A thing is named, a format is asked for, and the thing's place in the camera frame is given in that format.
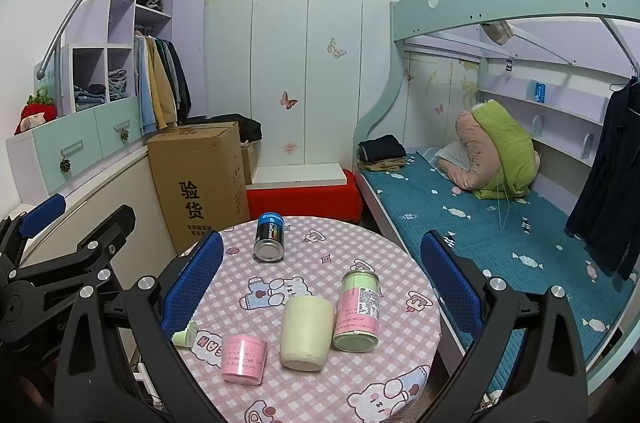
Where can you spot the black clothes hanger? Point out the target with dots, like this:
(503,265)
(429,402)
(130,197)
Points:
(625,83)

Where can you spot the white pillow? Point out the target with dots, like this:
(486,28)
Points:
(452,155)

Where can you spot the beige hanging bag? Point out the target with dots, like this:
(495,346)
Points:
(497,33)

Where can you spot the light blue hanging shirt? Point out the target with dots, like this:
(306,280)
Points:
(144,88)

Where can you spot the pink quilt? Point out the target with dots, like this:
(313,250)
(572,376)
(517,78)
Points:
(470,153)

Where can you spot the folded grey clothes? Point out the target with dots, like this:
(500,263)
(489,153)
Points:
(118,84)

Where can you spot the cream cup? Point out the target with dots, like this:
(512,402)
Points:
(306,333)

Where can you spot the stair cabinet with drawers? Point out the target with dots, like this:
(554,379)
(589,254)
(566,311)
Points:
(75,143)

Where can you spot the dark navy hanging garment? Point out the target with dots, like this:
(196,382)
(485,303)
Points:
(610,183)

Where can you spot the small cardboard box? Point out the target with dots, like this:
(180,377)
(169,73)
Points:
(248,163)

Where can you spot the white board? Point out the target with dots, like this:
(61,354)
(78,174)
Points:
(300,175)

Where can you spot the blue candy print mattress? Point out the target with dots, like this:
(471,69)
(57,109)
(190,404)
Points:
(475,233)

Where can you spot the folded tan clothes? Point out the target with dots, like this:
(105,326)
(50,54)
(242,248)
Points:
(382,166)

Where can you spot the pine cone drawer pendant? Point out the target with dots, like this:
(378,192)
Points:
(65,166)
(124,135)

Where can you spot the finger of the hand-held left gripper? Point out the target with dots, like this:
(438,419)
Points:
(44,212)
(107,233)

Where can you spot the pink paper cup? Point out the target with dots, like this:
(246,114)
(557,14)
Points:
(244,359)

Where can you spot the blue can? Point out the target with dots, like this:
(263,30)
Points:
(270,235)

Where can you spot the green and pink can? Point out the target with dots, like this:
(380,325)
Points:
(356,310)

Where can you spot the black bag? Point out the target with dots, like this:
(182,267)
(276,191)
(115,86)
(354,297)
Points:
(245,128)

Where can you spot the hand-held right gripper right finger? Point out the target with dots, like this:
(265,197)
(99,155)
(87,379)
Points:
(450,283)

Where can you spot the red ottoman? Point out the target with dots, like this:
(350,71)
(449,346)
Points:
(305,202)

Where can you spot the butterfly sticker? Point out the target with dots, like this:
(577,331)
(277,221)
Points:
(289,100)
(337,48)
(409,74)
(438,109)

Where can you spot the folded blue clothes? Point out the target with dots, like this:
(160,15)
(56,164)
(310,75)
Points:
(89,97)

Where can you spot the strawberry plush toy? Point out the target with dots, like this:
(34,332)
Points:
(36,113)

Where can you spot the green quilt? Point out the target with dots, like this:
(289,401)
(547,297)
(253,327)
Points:
(505,148)

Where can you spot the large cardboard box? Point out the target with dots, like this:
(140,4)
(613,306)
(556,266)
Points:
(200,183)

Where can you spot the yellow hanging garment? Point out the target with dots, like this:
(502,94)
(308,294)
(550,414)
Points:
(162,88)

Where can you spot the dark hanging clothes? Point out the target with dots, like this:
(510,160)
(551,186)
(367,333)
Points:
(179,78)

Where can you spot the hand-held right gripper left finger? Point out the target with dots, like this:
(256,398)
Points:
(196,283)

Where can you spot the white wardrobe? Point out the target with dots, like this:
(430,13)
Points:
(310,53)

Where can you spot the folded black clothes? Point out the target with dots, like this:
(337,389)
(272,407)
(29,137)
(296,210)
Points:
(382,148)

